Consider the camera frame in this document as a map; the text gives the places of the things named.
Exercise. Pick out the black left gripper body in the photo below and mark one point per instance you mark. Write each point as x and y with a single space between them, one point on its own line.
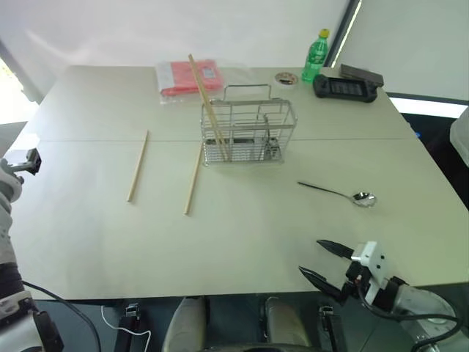
35 161

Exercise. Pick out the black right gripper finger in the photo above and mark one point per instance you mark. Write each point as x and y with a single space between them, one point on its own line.
337 249
322 283

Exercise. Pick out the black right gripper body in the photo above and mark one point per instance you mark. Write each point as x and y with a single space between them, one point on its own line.
352 279

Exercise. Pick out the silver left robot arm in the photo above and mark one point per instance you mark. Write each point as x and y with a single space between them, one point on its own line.
6 220

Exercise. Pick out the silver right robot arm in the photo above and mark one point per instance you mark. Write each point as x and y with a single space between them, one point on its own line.
421 306

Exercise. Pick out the grey rounded robot leg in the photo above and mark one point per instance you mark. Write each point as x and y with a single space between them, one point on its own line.
286 324
185 324

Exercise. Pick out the wooden chopstick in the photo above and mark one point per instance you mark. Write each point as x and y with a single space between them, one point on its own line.
216 122
201 86
137 166
194 179

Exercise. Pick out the silver metal fork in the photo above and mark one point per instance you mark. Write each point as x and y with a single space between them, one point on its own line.
268 137

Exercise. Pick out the black handheld controller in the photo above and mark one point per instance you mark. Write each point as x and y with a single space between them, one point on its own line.
344 89

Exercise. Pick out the dark rectangular box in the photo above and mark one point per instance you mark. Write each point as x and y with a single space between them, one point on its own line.
362 74

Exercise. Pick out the red packet in clear bag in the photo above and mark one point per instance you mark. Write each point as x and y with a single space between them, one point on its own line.
190 75

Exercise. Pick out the green plastic bottle yellow cap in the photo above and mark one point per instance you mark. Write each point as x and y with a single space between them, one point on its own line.
314 58

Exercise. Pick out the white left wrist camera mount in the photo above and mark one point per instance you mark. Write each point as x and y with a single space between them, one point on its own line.
17 158

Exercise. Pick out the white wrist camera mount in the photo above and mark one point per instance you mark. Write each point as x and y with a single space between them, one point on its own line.
17 158
373 265

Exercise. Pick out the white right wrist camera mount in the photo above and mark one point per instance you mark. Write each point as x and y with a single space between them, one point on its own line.
373 265

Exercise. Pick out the black table clamp bracket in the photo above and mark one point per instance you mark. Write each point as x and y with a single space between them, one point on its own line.
329 324
128 322

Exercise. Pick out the dark window frame post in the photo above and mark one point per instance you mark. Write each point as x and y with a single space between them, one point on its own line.
341 34

